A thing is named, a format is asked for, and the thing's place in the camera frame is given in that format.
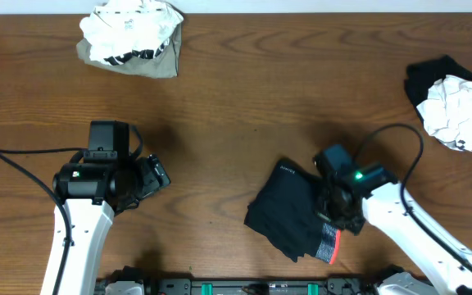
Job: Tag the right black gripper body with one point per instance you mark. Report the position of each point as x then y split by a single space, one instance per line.
328 208

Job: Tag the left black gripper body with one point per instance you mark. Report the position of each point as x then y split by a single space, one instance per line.
154 175

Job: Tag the black shorts red waistband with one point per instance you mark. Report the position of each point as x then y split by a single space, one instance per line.
284 212

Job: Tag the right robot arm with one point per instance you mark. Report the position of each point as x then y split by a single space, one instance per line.
385 204

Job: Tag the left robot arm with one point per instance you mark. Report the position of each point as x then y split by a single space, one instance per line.
97 184

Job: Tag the olive green folded garment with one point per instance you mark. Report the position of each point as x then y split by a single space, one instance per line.
165 66

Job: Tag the black crumpled garment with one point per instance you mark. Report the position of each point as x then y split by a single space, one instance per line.
422 75

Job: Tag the white crumpled garment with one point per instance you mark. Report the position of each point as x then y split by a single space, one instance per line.
447 112

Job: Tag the white printed shirt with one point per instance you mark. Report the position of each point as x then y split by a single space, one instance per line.
122 29

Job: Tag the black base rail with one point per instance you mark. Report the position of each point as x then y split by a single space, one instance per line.
131 281

